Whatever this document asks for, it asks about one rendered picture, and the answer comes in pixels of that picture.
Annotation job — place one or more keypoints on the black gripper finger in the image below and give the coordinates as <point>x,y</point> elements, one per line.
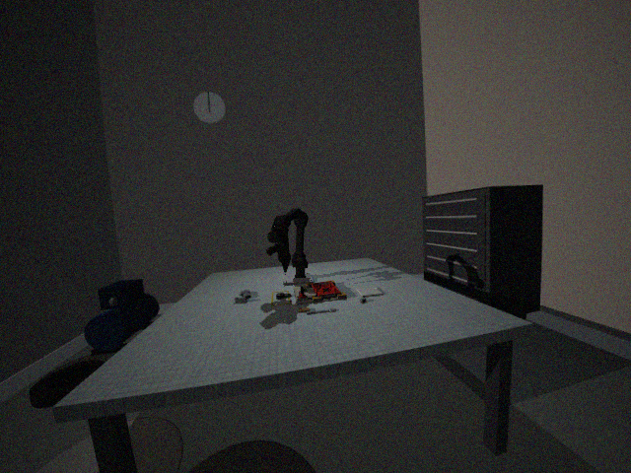
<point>285,264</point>

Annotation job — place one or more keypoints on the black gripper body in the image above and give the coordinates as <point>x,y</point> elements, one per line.
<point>284,250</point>

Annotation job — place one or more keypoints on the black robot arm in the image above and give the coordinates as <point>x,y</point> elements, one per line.
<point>279,232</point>

